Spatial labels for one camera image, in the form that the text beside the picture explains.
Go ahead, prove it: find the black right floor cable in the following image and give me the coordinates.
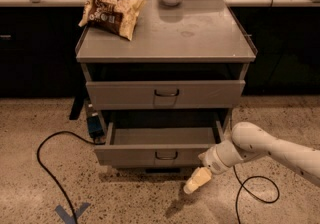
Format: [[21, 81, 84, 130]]
[[232, 165, 280, 224]]

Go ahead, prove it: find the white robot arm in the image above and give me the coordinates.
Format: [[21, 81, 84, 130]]
[[183, 122, 320, 194]]

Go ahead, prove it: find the black left floor cable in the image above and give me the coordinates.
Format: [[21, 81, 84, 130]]
[[35, 130, 106, 224]]

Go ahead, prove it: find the blue power adapter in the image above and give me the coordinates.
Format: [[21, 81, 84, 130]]
[[86, 113, 104, 139]]

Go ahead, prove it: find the brown yellow chip bag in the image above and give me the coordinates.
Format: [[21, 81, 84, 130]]
[[78, 0, 146, 41]]

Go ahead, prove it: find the black floor cable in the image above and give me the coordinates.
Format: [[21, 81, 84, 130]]
[[35, 130, 106, 224], [232, 165, 280, 224]]

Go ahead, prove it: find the grey drawer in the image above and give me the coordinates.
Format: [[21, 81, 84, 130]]
[[94, 121, 224, 168], [86, 80, 245, 110]]

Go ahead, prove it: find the blue tape floor mark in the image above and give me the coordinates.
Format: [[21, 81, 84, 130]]
[[54, 201, 92, 224]]

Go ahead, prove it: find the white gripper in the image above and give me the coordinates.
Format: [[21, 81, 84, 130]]
[[183, 140, 243, 194]]

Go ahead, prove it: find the grey top drawer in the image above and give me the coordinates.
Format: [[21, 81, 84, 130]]
[[86, 80, 245, 110]]

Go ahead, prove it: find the grey drawer cabinet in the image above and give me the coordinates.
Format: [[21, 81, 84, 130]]
[[74, 0, 258, 174]]

